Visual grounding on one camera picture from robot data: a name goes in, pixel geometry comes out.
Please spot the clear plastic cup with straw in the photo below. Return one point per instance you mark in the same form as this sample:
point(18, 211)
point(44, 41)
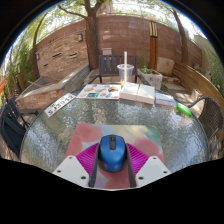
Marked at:
point(125, 71)

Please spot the concrete planter with plant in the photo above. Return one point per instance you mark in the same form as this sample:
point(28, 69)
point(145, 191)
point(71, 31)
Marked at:
point(152, 79)

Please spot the black folding chair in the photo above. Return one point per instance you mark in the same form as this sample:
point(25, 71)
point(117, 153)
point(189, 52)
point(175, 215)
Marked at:
point(11, 126)

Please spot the blue and black computer mouse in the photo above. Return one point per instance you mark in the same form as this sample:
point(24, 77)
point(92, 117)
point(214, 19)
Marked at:
point(112, 155)

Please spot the white flat box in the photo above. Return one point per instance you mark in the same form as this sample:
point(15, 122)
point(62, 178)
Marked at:
point(146, 94)
point(129, 91)

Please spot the raised stone planter bed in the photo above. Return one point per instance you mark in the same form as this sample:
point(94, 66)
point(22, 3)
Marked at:
point(46, 90)

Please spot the green wet wipes pack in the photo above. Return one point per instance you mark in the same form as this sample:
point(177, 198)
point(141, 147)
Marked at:
point(184, 109)

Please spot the blue and white box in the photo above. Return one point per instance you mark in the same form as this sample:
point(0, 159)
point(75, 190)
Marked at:
point(165, 99)

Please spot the slender tree trunk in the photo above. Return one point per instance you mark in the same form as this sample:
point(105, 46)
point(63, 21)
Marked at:
point(181, 40)

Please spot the pale stone block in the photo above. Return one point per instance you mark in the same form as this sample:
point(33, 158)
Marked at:
point(165, 65)

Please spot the forked tree trunk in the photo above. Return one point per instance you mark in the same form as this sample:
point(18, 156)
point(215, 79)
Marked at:
point(92, 40)

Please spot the wooden garden lamp post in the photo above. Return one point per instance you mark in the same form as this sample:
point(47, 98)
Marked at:
point(153, 46)

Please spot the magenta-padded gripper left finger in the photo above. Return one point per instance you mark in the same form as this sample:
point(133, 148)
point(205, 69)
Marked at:
point(70, 169)

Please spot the dark wooden slatted chair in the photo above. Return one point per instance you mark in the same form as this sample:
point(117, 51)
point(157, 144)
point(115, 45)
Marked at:
point(108, 65)

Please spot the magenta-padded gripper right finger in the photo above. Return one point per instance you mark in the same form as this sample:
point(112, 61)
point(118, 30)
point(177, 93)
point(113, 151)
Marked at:
point(152, 169)

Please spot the curved wooden bench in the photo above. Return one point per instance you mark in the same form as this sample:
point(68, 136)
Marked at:
point(196, 81)

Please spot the black wall lamp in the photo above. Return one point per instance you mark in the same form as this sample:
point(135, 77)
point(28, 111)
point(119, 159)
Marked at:
point(37, 56)
point(80, 37)

